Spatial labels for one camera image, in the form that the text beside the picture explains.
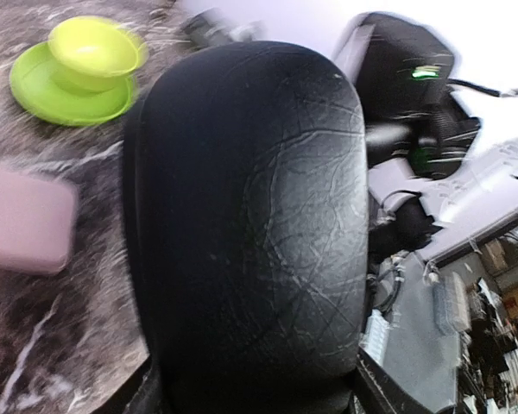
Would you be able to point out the white slotted cable duct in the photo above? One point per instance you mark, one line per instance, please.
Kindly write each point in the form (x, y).
(375, 338)

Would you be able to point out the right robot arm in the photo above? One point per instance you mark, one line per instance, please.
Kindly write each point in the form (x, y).
(436, 129)

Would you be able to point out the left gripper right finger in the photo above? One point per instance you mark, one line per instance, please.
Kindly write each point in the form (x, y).
(376, 391)

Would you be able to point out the black glasses case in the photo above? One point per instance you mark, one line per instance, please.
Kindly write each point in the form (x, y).
(229, 337)

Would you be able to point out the pink glasses case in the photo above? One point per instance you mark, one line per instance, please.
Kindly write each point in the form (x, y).
(37, 220)

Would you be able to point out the green bowl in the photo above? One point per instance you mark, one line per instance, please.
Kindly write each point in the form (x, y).
(94, 53)

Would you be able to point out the green plate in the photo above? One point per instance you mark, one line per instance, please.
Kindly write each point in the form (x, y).
(37, 86)

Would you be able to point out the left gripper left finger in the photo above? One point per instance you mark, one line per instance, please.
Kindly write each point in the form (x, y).
(140, 394)

